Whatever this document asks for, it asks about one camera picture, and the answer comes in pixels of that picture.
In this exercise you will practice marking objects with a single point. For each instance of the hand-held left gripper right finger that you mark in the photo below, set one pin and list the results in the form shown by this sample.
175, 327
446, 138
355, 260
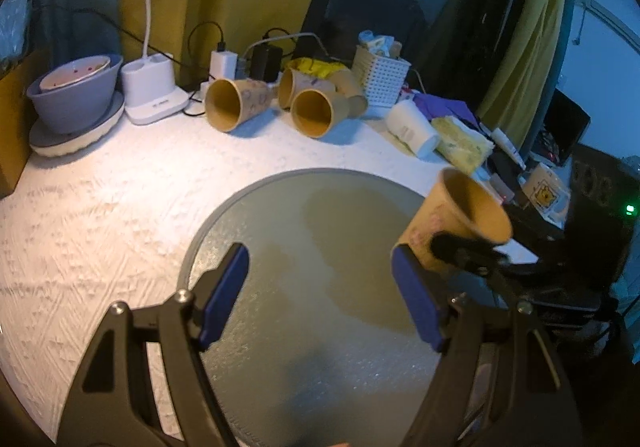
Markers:
416, 297

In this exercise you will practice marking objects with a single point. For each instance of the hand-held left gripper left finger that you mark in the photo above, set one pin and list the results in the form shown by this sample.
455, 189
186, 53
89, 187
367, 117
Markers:
226, 294

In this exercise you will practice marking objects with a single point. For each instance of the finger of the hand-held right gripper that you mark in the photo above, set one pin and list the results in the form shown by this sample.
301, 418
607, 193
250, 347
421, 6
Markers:
462, 251
525, 224

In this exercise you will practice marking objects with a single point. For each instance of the brown paper cup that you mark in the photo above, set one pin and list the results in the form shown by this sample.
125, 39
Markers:
347, 83
235, 102
300, 84
320, 112
450, 212

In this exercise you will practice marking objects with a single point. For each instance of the box with bear print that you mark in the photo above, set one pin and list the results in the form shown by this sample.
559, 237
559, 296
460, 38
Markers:
545, 192

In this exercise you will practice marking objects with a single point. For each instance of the white tube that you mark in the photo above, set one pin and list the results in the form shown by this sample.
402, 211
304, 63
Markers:
510, 147

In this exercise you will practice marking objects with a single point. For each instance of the black speaker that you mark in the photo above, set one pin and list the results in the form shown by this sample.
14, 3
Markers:
600, 187

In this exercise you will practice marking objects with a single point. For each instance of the round grey mat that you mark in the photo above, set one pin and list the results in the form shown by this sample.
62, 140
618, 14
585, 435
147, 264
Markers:
310, 277

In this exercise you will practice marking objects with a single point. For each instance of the yellow packet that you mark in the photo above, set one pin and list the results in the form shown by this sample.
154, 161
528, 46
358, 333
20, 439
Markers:
462, 144

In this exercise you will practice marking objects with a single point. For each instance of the black laptop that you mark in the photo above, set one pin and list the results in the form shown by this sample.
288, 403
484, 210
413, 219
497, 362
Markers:
565, 127

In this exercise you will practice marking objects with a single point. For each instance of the white bottle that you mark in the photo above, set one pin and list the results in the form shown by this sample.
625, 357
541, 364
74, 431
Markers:
412, 129

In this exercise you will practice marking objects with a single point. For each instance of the purple cloth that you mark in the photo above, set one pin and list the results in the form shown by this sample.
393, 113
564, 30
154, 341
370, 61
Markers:
445, 108

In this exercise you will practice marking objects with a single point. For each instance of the white woven basket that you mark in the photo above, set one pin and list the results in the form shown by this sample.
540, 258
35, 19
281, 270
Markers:
382, 79

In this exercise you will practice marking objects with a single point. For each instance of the yellow curtain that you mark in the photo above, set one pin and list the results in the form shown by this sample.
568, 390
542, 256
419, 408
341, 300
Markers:
542, 27

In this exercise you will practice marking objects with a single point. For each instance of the white plate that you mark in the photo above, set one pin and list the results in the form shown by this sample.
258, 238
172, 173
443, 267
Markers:
75, 142

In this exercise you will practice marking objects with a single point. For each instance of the white desk lamp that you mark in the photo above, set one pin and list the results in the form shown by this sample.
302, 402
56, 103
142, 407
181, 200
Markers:
150, 92

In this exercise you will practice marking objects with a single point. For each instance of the white charger plug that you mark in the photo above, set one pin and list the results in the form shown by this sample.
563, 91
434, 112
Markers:
223, 63

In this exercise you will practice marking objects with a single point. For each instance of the black power adapter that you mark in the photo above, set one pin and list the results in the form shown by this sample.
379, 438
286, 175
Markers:
265, 63

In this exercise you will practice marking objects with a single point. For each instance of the yellow plastic bag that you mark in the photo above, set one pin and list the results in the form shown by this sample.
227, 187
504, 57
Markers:
315, 67

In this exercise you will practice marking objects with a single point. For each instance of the grey bowl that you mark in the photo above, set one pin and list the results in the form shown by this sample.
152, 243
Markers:
70, 107

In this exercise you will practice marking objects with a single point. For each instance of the brown cardboard box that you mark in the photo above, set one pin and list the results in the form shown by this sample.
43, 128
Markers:
12, 137

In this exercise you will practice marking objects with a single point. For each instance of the pink strainer bowl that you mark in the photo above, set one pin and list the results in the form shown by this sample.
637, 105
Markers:
75, 74

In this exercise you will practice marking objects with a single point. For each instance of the dark tablet screen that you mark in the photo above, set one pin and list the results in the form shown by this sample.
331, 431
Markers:
15, 22

